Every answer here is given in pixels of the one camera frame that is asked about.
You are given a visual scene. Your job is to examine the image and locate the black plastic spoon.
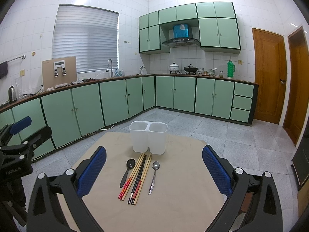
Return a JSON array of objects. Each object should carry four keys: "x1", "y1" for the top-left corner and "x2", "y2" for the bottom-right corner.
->
[{"x1": 119, "y1": 158, "x2": 136, "y2": 188}]

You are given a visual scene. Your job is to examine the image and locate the silver metal spoon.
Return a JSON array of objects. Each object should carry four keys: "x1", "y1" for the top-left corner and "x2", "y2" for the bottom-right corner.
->
[{"x1": 148, "y1": 161, "x2": 160, "y2": 195}]

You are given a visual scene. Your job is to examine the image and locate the white twin-compartment utensil holder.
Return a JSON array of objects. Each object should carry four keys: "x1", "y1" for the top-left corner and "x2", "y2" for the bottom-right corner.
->
[{"x1": 129, "y1": 121, "x2": 168, "y2": 155}]

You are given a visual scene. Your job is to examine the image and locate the red-handled bamboo chopstick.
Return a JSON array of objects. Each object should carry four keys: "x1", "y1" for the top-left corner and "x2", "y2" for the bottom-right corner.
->
[{"x1": 134, "y1": 154, "x2": 152, "y2": 205}]

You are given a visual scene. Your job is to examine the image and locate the green lower kitchen cabinets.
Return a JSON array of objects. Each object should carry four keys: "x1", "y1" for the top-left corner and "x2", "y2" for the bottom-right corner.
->
[{"x1": 1, "y1": 75, "x2": 258, "y2": 157}]

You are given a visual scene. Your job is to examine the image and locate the chrome kitchen faucet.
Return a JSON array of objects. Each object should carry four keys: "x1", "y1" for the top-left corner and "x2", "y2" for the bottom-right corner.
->
[{"x1": 106, "y1": 58, "x2": 114, "y2": 78}]

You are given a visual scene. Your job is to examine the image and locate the brown chair seat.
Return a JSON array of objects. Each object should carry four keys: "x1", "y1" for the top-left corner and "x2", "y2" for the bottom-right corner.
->
[{"x1": 240, "y1": 192, "x2": 254, "y2": 213}]

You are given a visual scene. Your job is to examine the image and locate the electric kettle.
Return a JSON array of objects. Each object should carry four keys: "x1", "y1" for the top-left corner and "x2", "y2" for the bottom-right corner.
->
[{"x1": 8, "y1": 85, "x2": 17, "y2": 103}]

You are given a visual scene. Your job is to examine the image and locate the clear glass pitcher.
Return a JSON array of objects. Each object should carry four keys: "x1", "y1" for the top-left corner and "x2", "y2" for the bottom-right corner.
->
[{"x1": 15, "y1": 77, "x2": 25, "y2": 99}]

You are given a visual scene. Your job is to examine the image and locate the dark hanging towel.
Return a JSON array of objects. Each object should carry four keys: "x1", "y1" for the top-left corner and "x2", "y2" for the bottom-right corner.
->
[{"x1": 0, "y1": 61, "x2": 8, "y2": 79}]

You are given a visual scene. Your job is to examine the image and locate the black appliance at right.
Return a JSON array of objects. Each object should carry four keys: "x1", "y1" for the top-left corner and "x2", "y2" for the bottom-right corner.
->
[{"x1": 292, "y1": 135, "x2": 309, "y2": 190}]

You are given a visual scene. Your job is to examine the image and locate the brown board with device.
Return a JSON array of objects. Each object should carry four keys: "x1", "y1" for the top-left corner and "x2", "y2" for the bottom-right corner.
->
[{"x1": 42, "y1": 56, "x2": 77, "y2": 91}]

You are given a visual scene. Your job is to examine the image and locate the white window blind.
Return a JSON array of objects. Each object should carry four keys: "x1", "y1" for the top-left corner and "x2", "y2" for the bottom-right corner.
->
[{"x1": 51, "y1": 5, "x2": 119, "y2": 73}]

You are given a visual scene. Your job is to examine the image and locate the wooden door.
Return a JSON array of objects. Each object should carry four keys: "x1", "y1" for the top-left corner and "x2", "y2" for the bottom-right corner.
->
[
  {"x1": 283, "y1": 27, "x2": 308, "y2": 144},
  {"x1": 252, "y1": 28, "x2": 286, "y2": 124}
]

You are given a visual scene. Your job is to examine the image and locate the green thermos flask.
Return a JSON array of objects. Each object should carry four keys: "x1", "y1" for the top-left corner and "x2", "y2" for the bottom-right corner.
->
[{"x1": 227, "y1": 59, "x2": 235, "y2": 78}]

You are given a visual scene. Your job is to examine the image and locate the glass jars on counter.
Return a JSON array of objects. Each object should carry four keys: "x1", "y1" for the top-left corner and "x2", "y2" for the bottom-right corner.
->
[{"x1": 197, "y1": 68, "x2": 224, "y2": 78}]

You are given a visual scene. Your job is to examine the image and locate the black wok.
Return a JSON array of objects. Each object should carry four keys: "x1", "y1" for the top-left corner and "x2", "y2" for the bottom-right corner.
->
[{"x1": 183, "y1": 64, "x2": 198, "y2": 75}]

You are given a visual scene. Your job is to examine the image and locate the white cooking pot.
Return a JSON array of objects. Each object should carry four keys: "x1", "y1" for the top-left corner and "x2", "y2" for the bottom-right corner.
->
[{"x1": 169, "y1": 63, "x2": 180, "y2": 74}]

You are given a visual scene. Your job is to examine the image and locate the black range hood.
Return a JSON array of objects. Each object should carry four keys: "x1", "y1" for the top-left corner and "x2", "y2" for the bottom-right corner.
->
[{"x1": 162, "y1": 37, "x2": 200, "y2": 48}]

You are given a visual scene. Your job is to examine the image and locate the blue box above hood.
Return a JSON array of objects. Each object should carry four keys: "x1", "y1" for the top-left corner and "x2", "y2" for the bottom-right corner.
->
[{"x1": 173, "y1": 24, "x2": 193, "y2": 38}]

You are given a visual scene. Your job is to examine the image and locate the wall towel rail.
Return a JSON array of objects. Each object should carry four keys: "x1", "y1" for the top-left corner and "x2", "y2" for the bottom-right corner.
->
[{"x1": 3, "y1": 55, "x2": 26, "y2": 63}]

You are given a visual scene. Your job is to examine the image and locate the green upper wall cabinets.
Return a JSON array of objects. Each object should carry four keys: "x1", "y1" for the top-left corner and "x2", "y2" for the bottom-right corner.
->
[{"x1": 139, "y1": 2, "x2": 241, "y2": 55}]

